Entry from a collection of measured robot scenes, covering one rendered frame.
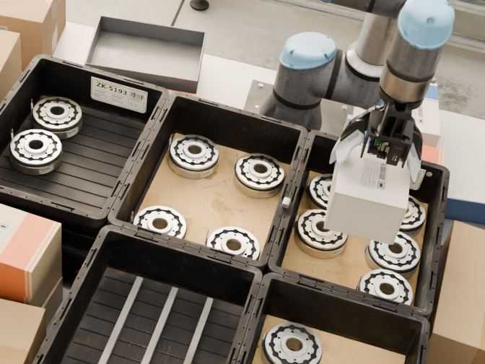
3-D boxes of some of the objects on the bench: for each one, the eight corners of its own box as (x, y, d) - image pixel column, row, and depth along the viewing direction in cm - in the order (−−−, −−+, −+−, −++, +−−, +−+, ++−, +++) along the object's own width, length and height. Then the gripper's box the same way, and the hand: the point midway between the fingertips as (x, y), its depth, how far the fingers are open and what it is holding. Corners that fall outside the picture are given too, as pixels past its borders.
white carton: (381, 102, 234) (390, 74, 228) (426, 110, 234) (437, 83, 228) (381, 154, 220) (390, 126, 213) (429, 162, 220) (440, 135, 214)
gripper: (337, 94, 136) (311, 185, 150) (463, 124, 135) (426, 213, 149) (343, 61, 142) (318, 151, 156) (465, 89, 141) (428, 178, 155)
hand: (372, 170), depth 155 cm, fingers closed on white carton, 14 cm apart
